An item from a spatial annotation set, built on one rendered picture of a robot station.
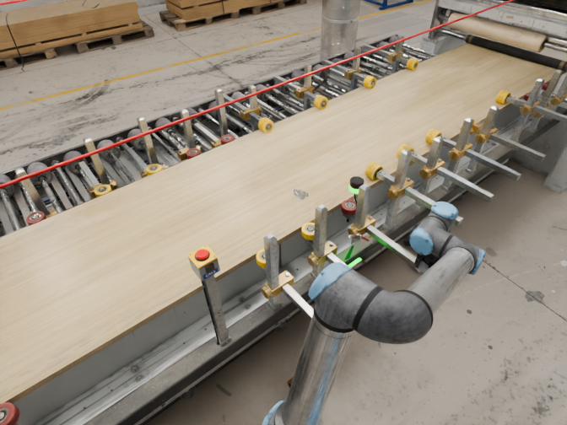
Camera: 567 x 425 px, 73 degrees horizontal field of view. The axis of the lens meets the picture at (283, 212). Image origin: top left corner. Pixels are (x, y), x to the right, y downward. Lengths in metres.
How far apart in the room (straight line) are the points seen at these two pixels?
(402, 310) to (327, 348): 0.22
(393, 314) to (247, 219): 1.05
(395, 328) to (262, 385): 1.51
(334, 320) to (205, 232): 0.97
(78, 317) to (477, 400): 1.98
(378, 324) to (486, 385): 1.71
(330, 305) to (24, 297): 1.27
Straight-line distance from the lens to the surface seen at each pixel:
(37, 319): 1.72
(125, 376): 1.78
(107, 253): 1.81
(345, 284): 0.89
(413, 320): 0.90
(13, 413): 1.55
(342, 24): 5.39
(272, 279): 1.53
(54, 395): 1.76
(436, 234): 1.40
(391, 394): 2.35
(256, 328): 1.67
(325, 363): 1.03
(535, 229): 3.50
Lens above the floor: 2.13
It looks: 43 degrees down
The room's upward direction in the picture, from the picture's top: 2 degrees counter-clockwise
